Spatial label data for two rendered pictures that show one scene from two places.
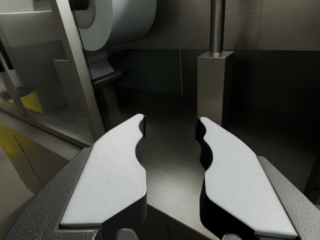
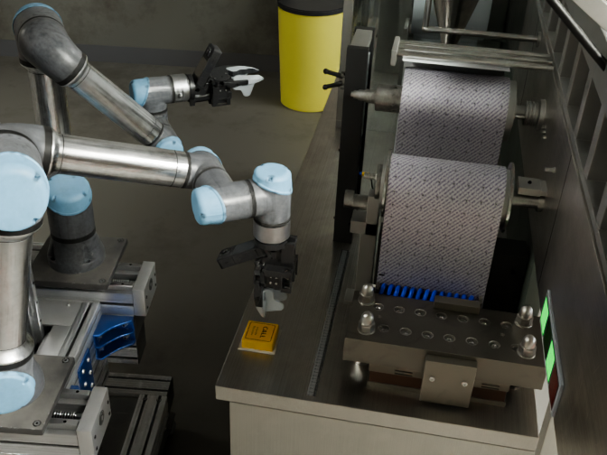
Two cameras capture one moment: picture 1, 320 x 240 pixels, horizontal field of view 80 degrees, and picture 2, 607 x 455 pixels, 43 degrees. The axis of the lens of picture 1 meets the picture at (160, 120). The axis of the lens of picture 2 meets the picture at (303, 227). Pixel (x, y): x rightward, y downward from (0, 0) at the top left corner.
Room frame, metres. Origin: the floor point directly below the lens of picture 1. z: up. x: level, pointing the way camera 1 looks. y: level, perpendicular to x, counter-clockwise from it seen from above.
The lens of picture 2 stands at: (-0.74, -1.89, 2.06)
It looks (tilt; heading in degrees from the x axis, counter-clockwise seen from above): 33 degrees down; 61
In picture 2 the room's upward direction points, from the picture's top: 3 degrees clockwise
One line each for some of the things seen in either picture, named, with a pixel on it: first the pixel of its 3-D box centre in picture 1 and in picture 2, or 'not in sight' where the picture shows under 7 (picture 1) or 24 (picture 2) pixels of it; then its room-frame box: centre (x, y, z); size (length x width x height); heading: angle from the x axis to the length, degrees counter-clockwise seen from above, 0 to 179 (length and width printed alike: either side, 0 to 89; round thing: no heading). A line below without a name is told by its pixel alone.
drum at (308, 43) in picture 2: not in sight; (310, 52); (1.50, 2.23, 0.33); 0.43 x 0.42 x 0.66; 150
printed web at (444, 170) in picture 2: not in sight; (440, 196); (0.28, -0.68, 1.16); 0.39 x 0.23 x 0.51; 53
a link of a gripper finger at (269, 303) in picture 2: not in sight; (270, 304); (-0.17, -0.72, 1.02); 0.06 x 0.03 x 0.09; 143
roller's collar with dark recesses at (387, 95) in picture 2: not in sight; (388, 97); (0.23, -0.49, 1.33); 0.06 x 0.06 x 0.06; 53
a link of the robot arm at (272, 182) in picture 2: not in sight; (270, 194); (-0.17, -0.70, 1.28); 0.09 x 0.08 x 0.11; 175
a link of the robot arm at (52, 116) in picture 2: not in sight; (51, 111); (-0.45, 0.04, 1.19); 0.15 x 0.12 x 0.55; 85
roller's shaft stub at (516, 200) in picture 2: not in sight; (526, 199); (0.33, -0.88, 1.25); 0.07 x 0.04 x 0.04; 143
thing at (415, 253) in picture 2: not in sight; (434, 259); (0.16, -0.83, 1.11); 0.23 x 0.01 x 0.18; 143
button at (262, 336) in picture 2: not in sight; (260, 336); (-0.18, -0.69, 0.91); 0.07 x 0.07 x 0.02; 53
